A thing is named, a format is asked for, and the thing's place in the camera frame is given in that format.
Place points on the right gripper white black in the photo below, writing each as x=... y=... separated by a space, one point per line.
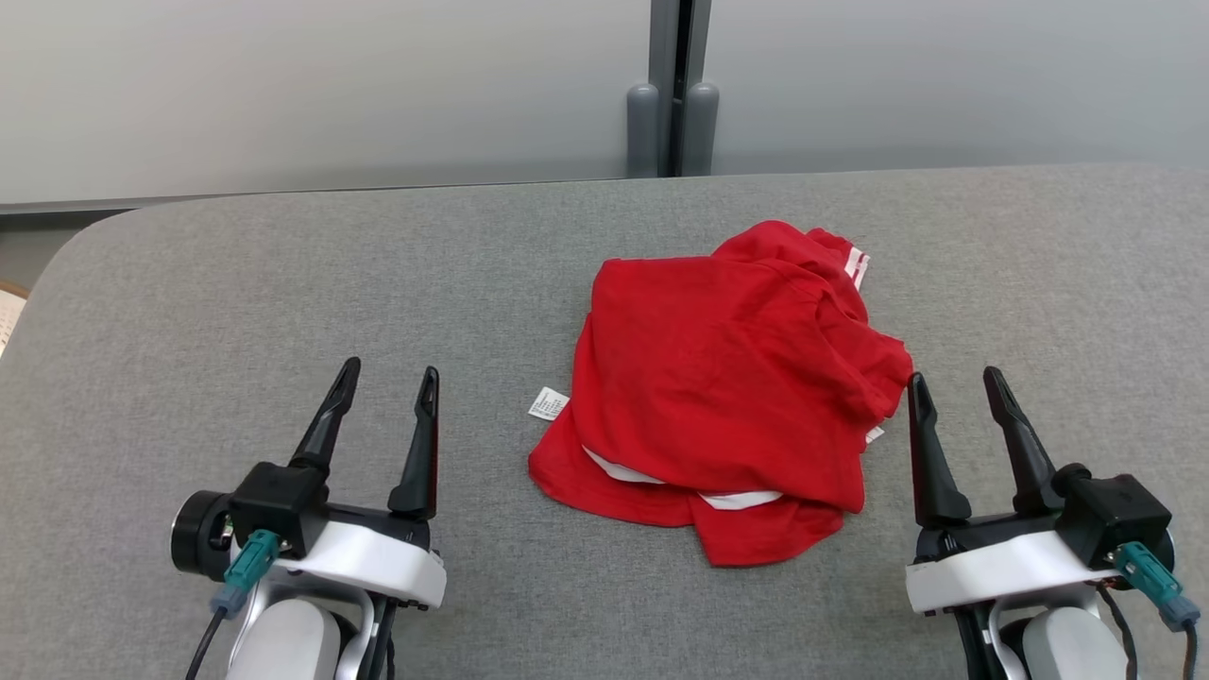
x=1001 y=571

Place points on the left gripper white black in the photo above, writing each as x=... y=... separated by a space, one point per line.
x=378 y=562

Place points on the red Bulls 23 jersey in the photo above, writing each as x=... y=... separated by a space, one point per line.
x=727 y=378

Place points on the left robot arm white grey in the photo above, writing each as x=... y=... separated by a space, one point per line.
x=288 y=642

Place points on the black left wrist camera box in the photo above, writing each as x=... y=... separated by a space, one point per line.
x=279 y=505

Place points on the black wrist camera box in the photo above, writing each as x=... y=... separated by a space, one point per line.
x=279 y=505
x=1115 y=510

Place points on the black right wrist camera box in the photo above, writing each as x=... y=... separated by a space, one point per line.
x=1115 y=510

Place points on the grey floor rail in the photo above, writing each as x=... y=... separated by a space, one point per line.
x=283 y=194

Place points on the grey cylindrical post cover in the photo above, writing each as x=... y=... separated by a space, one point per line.
x=642 y=132
x=701 y=132

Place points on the dark grey partition post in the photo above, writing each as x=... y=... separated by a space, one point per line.
x=678 y=57

